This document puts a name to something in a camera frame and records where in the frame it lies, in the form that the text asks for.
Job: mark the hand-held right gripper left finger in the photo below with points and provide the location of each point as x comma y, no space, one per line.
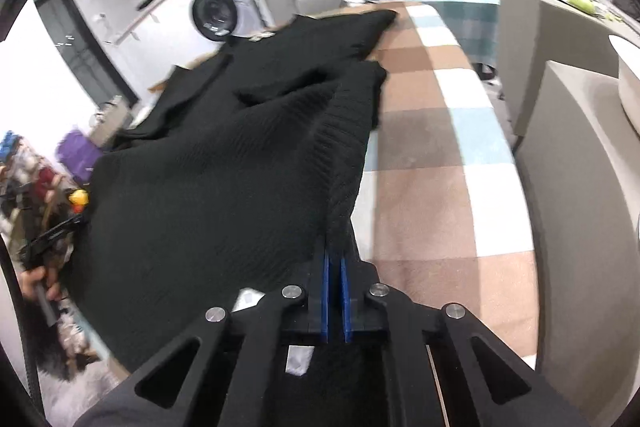
324,292

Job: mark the woven laundry basket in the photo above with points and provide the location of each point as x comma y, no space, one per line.
111,122

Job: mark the black knit sweater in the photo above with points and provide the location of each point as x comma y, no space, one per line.
220,187

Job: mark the purple bag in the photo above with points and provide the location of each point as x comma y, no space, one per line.
77,154

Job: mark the checked blanket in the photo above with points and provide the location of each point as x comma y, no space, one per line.
430,167

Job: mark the dark door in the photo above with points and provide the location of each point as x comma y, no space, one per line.
80,47

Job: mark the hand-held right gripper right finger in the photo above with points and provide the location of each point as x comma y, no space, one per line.
347,297

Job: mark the white round bowl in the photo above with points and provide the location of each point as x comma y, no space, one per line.
627,77

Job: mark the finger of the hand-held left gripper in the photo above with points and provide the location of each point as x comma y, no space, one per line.
70,224

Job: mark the yellow toy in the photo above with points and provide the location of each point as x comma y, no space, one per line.
78,199

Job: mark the person's left hand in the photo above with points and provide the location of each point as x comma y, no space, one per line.
37,282

